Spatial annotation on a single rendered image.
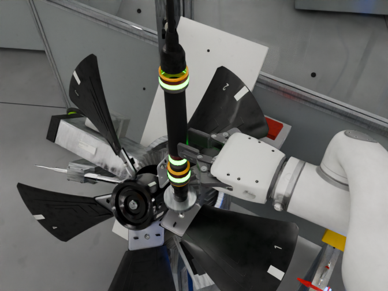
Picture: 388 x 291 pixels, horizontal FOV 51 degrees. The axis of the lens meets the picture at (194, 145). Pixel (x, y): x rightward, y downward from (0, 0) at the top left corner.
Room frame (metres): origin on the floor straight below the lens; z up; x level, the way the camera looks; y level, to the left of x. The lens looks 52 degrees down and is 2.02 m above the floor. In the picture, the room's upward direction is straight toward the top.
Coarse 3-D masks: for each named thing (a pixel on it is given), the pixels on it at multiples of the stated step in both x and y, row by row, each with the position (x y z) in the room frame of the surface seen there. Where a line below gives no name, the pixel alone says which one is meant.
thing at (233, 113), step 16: (224, 80) 0.66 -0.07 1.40; (240, 80) 0.63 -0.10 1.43; (208, 96) 0.64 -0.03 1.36; (224, 96) 0.61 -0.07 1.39; (208, 112) 0.60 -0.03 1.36; (224, 112) 0.57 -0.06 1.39; (240, 112) 0.56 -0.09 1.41; (256, 112) 0.54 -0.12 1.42; (208, 128) 0.55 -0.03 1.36; (224, 128) 0.54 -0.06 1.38; (240, 128) 0.52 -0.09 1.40; (256, 128) 0.51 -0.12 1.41; (192, 144) 0.54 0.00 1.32
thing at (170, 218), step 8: (192, 208) 0.46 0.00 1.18; (168, 216) 0.44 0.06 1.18; (176, 216) 0.44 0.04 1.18; (184, 216) 0.44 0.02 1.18; (192, 216) 0.44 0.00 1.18; (168, 224) 0.42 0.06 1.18; (176, 224) 0.42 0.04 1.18; (184, 224) 0.42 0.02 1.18; (176, 232) 0.40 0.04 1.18; (184, 232) 0.40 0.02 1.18
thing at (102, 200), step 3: (108, 195) 0.49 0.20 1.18; (96, 198) 0.49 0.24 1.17; (99, 198) 0.49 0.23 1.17; (102, 198) 0.49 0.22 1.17; (105, 198) 0.49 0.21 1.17; (108, 198) 0.49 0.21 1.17; (96, 201) 0.49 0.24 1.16; (99, 201) 0.49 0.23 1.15; (102, 201) 0.49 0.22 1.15; (105, 201) 0.49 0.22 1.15; (102, 204) 0.49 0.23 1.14; (105, 204) 0.50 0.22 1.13; (108, 204) 0.49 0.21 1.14; (108, 207) 0.50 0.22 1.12; (111, 210) 0.50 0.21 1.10
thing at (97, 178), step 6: (48, 168) 0.66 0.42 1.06; (54, 168) 0.65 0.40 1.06; (60, 168) 0.65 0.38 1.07; (90, 174) 0.61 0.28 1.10; (96, 174) 0.61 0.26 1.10; (90, 180) 0.60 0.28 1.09; (96, 180) 0.59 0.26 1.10; (102, 180) 0.59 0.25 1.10; (108, 180) 0.58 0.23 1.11; (114, 180) 0.58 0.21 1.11; (120, 180) 0.58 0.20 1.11
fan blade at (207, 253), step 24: (216, 216) 0.43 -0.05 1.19; (240, 216) 0.43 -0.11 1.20; (192, 240) 0.38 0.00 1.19; (216, 240) 0.38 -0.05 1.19; (240, 240) 0.37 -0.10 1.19; (264, 240) 0.37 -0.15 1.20; (288, 240) 0.37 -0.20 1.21; (216, 264) 0.32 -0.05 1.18; (240, 264) 0.32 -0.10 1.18; (264, 264) 0.32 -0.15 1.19; (288, 264) 0.32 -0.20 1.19; (240, 288) 0.28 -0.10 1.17; (264, 288) 0.28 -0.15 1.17
